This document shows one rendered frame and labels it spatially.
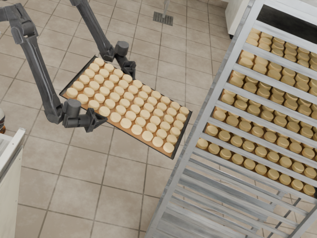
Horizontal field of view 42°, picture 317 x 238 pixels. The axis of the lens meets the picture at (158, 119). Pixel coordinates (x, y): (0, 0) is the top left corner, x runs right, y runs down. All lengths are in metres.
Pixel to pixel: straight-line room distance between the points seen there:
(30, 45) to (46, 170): 1.35
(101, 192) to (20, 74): 1.36
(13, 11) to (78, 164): 1.52
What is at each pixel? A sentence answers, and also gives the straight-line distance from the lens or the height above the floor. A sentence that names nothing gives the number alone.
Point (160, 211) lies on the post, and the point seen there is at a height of 0.61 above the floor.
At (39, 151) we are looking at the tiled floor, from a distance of 3.05.
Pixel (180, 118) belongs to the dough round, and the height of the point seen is 0.96.
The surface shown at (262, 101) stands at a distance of 1.62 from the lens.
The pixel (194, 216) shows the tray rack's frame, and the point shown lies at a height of 0.15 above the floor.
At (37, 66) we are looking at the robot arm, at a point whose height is 1.19.
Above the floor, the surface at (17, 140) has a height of 0.90.
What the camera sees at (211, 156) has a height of 1.05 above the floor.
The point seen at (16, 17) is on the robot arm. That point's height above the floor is 1.36.
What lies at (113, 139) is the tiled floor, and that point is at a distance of 3.25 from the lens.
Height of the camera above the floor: 2.24
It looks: 39 degrees down
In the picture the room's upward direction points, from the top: 21 degrees clockwise
